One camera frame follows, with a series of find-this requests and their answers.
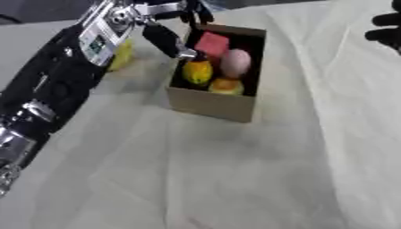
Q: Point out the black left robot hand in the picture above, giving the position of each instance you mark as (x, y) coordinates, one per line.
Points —
(163, 37)

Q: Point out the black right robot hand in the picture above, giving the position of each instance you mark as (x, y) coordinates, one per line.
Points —
(387, 32)

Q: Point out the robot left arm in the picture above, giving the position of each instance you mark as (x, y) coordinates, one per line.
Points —
(57, 77)

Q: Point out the tan cardboard box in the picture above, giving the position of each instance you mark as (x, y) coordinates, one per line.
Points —
(216, 103)

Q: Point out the yellow toy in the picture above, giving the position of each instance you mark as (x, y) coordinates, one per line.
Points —
(122, 56)

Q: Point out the yellow orange toy fruit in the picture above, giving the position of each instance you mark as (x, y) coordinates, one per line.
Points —
(197, 71)

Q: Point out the red block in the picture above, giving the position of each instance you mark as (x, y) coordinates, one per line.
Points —
(212, 45)

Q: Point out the pink toy egg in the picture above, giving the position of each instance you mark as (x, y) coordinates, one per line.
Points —
(235, 63)

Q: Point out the yellow round toy fruit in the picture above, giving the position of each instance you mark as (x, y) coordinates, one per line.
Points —
(226, 86)

